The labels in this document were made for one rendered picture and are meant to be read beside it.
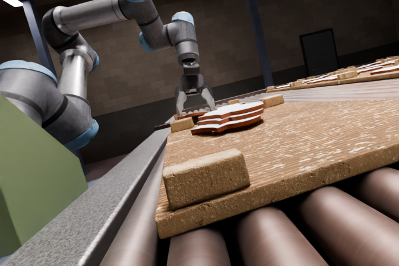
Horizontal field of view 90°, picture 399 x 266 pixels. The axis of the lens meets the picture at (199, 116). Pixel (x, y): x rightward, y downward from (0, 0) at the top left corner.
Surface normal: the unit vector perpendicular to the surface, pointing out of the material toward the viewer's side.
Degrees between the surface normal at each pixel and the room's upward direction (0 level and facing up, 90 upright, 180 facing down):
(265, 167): 0
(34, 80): 71
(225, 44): 90
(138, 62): 90
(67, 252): 0
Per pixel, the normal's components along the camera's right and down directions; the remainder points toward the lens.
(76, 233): -0.24, -0.97
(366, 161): 0.14, 0.05
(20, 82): 0.59, -0.63
